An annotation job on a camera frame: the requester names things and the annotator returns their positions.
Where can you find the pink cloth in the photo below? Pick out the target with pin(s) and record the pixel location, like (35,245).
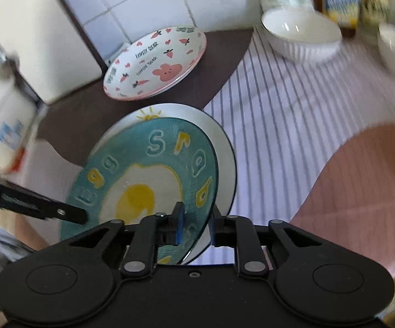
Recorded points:
(364,191)

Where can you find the clear bottle pale label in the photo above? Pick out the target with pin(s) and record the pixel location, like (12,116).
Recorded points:
(376,6)

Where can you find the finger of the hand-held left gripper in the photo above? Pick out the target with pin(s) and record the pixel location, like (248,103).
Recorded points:
(40,205)

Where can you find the white bottle blue label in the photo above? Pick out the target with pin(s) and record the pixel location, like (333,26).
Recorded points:
(3,123)

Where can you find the white plate with sun print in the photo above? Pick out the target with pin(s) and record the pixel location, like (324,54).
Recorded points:
(225,164)

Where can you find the purple striped tablecloth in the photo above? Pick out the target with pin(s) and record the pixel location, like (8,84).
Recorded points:
(279,109)

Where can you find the teal fried egg plate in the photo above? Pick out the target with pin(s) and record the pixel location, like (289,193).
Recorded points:
(156,150)

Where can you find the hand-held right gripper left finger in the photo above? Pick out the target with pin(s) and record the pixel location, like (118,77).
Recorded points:
(179,225)

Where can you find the yellow label oil bottle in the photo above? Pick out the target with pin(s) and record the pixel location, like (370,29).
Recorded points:
(341,0)

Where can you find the white box appliance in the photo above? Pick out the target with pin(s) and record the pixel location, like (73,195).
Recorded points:
(44,41)

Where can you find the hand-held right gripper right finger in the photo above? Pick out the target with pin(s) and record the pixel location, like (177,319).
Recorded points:
(213,229)

